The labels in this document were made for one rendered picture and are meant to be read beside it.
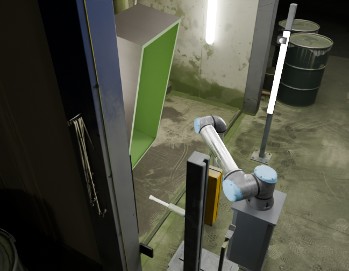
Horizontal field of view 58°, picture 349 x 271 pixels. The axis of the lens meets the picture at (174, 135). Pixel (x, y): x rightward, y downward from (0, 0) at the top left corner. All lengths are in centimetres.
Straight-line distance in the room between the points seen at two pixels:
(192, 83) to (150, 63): 191
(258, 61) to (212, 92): 80
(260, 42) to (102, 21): 293
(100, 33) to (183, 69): 334
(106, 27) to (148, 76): 154
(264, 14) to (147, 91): 172
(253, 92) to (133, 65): 247
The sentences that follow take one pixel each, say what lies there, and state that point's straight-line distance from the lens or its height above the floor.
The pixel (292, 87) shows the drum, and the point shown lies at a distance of 459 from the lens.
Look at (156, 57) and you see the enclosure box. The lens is 262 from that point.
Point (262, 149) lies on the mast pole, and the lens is 358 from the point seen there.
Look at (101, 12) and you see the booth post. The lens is 120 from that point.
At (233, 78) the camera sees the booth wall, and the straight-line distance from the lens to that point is 422.
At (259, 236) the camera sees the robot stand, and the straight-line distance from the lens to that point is 234.
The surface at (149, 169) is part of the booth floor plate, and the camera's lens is 335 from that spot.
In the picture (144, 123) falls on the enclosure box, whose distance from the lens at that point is 302.
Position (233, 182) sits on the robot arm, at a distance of 201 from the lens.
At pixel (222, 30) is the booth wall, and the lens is 407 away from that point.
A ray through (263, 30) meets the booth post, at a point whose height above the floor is 115.
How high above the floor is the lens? 229
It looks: 36 degrees down
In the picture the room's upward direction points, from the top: straight up
